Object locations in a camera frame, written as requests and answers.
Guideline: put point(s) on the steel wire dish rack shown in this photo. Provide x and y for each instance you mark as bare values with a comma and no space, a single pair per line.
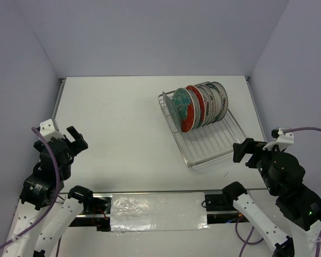
207,143

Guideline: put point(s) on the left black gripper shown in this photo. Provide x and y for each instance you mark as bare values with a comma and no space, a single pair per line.
81,144

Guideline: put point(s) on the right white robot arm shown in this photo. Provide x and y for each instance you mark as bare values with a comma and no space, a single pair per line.
283,177

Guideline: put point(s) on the white plate dark green band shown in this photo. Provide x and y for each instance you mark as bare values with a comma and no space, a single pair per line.
221,99

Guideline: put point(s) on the silver foil tape patch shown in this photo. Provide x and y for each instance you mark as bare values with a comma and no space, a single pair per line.
158,212

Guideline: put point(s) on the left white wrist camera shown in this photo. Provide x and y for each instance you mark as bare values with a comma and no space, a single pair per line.
49,130

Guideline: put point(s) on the white plate green rim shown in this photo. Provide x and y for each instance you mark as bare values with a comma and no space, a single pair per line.
202,105

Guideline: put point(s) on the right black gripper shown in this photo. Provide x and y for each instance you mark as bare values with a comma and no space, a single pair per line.
250,144

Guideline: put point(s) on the plain pale green plate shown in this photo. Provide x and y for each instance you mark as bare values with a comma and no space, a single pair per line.
172,109

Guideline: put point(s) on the metal base rail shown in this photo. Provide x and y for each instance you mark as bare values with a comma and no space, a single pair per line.
96,211

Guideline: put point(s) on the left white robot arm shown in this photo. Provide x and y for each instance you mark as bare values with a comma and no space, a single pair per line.
30,236

